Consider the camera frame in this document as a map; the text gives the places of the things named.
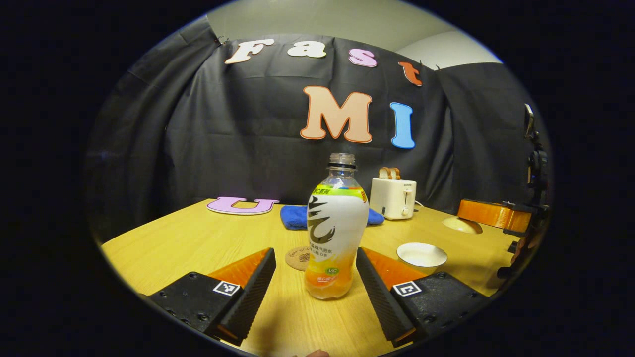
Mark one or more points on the cream teacup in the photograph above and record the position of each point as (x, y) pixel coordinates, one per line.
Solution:
(421, 255)

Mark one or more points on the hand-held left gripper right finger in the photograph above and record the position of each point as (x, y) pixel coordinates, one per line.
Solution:
(377, 292)

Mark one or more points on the white toaster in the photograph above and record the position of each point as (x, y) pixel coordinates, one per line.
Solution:
(392, 198)

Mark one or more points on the toast slice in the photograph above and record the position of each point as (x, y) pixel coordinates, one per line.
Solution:
(384, 173)
(395, 173)

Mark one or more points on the round cork coaster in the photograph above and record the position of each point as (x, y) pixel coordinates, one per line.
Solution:
(297, 260)

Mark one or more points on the white labelled water bottle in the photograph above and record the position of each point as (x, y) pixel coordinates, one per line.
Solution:
(336, 228)

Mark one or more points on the cream teacup lid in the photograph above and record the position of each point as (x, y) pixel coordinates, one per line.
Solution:
(461, 225)

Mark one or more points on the black backdrop cloth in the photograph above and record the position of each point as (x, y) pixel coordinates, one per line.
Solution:
(248, 148)

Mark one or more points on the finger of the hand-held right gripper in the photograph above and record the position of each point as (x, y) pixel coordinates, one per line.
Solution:
(488, 214)

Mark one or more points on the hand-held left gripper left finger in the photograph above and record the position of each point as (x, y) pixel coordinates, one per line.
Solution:
(255, 290)

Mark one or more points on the blue towel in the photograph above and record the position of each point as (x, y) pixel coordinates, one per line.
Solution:
(292, 218)

